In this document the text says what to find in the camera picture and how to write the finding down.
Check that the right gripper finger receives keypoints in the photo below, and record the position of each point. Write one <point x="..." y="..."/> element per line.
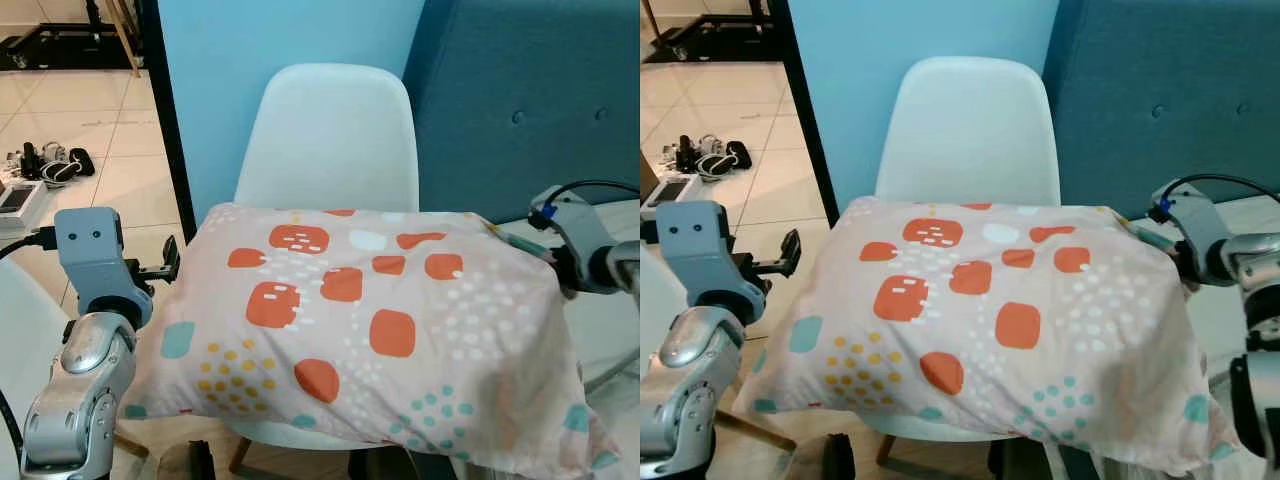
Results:
<point x="1160" y="239"/>
<point x="525" y="244"/>

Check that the pink pillow with orange patches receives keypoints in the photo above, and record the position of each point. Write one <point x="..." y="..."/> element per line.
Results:
<point x="400" y="340"/>
<point x="1010" y="335"/>

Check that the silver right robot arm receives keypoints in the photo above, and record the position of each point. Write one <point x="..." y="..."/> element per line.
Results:
<point x="1260" y="300"/>
<point x="625" y="265"/>

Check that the white box with dark device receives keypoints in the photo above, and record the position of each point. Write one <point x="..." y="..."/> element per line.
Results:
<point x="672" y="193"/>
<point x="18" y="203"/>

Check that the pile of dark shoes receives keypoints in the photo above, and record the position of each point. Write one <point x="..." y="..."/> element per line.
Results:
<point x="712" y="160"/>
<point x="55" y="167"/>

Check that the blue upholstered headboard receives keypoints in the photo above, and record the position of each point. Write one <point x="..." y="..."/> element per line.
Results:
<point x="530" y="90"/>
<point x="1170" y="80"/>

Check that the black left robot foot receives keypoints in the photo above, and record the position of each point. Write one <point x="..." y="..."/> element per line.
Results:
<point x="838" y="460"/>
<point x="200" y="462"/>

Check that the black robot foot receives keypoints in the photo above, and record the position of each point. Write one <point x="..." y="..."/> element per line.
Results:
<point x="357" y="467"/>
<point x="838" y="460"/>
<point x="200" y="462"/>

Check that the black metal rack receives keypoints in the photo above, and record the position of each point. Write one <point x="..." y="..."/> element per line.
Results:
<point x="715" y="40"/>
<point x="60" y="45"/>

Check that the black right robot foot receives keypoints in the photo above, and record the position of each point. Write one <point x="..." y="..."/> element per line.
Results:
<point x="357" y="467"/>

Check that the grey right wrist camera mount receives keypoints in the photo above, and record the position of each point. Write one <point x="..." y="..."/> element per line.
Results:
<point x="575" y="225"/>
<point x="1195" y="218"/>

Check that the black door frame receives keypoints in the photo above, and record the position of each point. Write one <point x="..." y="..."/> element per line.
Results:
<point x="805" y="110"/>
<point x="170" y="120"/>

